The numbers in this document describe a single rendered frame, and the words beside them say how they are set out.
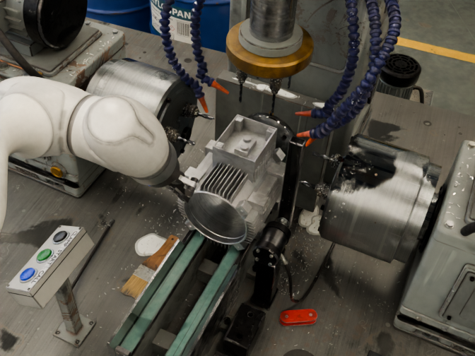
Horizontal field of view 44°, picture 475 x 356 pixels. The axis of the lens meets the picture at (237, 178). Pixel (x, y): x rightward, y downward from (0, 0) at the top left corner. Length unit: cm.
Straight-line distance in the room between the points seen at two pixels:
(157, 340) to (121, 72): 62
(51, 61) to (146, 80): 23
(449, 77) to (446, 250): 250
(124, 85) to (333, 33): 50
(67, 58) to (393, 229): 85
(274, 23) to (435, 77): 251
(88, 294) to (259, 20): 74
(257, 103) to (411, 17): 277
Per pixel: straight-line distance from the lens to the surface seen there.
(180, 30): 295
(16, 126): 91
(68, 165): 158
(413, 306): 139
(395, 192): 124
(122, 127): 85
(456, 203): 124
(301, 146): 113
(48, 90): 96
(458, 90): 357
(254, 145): 131
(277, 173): 132
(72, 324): 137
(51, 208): 165
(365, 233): 126
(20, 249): 158
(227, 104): 148
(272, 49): 119
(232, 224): 138
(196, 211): 136
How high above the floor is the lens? 202
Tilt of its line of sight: 47 degrees down
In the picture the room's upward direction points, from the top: 4 degrees clockwise
